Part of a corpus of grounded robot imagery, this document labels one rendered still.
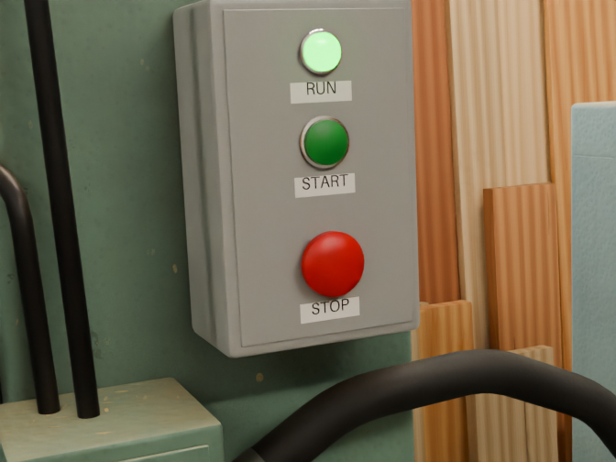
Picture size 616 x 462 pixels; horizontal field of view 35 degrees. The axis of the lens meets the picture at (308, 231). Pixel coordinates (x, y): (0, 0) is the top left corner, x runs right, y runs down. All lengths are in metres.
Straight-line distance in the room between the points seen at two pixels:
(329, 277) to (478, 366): 0.12
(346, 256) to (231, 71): 0.10
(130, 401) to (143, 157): 0.12
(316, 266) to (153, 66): 0.13
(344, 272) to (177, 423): 0.10
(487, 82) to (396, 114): 1.62
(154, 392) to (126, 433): 0.05
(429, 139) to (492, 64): 0.21
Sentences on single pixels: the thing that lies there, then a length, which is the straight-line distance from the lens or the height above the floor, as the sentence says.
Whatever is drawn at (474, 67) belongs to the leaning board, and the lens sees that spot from 2.05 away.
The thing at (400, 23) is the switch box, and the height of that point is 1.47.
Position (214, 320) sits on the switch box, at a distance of 0.45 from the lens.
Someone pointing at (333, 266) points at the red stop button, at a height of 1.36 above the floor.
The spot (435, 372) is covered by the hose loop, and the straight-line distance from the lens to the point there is 0.51.
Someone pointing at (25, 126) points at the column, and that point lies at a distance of 0.46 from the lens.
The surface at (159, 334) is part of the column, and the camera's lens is 0.49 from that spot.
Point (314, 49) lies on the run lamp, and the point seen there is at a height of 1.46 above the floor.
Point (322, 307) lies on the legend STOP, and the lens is 0.45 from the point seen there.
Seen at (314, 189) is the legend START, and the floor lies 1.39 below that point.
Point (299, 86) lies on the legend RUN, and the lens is 0.43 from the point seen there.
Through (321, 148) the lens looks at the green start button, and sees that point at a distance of 0.43.
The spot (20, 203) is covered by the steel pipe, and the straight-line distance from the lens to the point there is 0.44.
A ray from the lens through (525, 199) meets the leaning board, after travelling 2.03.
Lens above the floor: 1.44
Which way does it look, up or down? 9 degrees down
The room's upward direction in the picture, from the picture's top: 3 degrees counter-clockwise
